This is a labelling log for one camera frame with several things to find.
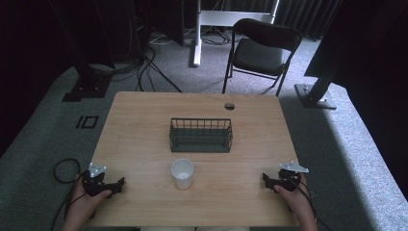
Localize black folding chair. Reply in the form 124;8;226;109
221;17;303;98

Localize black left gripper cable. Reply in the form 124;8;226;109
49;157;86;231

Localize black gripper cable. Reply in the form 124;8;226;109
287;177;331;231
49;157;86;231

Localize black floor cables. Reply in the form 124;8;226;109
89;44;183;94

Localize white cup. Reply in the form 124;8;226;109
170;158;195;191

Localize person's right hand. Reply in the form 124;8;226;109
273;173;315;223

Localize person's left hand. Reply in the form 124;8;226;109
65;174;113;225

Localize white desk frame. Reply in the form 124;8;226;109
191;0;281;68

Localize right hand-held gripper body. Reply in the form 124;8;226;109
276;160;311;193

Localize black metal stand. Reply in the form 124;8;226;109
293;0;347;111
47;0;115;103

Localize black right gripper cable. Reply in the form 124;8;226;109
287;177;331;231

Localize dark grey curtain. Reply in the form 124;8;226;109
274;0;343;40

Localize black wire basket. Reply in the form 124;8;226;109
168;116;234;154

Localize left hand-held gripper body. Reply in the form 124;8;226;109
81;162;114;198

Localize black cables under desk frame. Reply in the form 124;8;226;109
201;28;233;46

